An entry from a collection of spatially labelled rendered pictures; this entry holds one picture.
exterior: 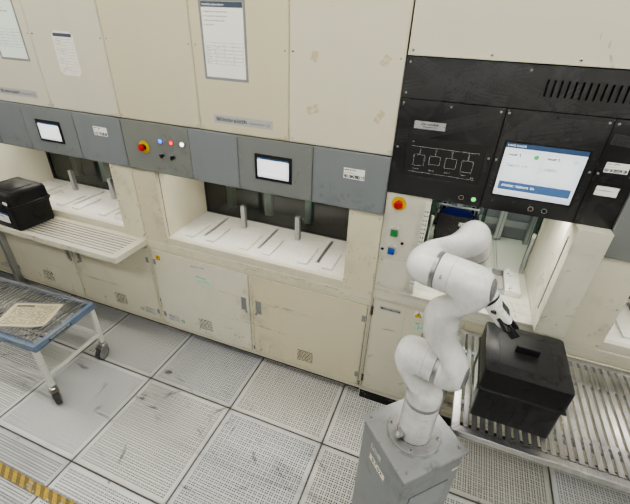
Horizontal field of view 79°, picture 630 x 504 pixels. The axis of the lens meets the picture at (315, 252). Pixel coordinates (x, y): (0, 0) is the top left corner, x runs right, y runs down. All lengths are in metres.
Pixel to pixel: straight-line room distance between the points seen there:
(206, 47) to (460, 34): 1.08
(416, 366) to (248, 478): 1.32
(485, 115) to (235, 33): 1.09
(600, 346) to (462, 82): 1.32
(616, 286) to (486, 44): 1.11
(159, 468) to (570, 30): 2.61
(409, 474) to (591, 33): 1.56
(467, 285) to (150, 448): 2.02
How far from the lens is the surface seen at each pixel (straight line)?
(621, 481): 1.83
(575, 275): 1.90
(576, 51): 1.68
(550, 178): 1.76
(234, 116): 1.99
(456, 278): 0.99
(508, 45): 1.66
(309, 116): 1.81
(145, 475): 2.47
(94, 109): 2.59
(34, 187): 3.14
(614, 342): 2.21
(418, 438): 1.54
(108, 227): 2.93
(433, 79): 1.67
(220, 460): 2.41
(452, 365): 1.24
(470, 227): 1.10
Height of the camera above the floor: 2.05
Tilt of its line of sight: 31 degrees down
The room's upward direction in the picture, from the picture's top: 2 degrees clockwise
